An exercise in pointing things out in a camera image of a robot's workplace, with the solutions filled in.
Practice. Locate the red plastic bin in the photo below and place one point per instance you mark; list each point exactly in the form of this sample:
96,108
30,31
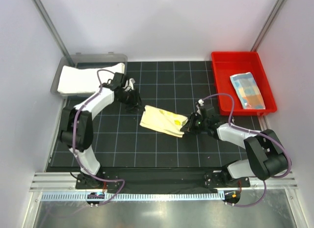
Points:
228,63

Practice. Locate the aluminium front rail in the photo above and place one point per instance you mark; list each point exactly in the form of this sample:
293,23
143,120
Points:
62,181

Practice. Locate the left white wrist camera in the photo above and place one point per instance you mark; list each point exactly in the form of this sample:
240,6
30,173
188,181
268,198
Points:
129,84

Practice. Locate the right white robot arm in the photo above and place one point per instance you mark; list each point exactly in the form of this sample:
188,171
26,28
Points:
266,157

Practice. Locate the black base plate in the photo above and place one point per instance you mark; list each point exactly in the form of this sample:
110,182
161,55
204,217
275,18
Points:
184,180

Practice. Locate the slotted cable duct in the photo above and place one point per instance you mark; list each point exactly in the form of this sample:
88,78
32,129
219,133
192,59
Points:
99,197

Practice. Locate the left aluminium frame post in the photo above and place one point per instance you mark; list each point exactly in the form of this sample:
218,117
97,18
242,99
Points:
52,29

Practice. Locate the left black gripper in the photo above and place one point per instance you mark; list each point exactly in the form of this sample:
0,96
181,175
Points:
136,104

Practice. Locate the yellow patterned towel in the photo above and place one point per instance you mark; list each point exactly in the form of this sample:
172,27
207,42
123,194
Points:
163,121

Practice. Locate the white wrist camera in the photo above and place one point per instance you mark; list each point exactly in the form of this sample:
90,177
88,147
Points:
129,84
200,102

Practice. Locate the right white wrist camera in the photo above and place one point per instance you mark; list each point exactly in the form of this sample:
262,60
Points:
200,102

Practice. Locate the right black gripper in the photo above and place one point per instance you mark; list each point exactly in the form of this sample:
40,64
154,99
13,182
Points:
195,116

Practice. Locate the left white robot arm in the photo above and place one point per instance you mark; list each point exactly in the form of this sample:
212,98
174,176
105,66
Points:
76,123

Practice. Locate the blue patterned towel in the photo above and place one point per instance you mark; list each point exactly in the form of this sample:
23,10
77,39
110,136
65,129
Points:
247,91

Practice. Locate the aluminium frame post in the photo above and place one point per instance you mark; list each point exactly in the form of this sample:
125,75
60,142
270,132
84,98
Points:
277,7
52,29

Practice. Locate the white pink towel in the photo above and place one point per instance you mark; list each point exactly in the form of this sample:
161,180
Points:
74,80

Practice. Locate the right aluminium frame post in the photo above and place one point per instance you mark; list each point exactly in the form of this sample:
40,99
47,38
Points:
277,7

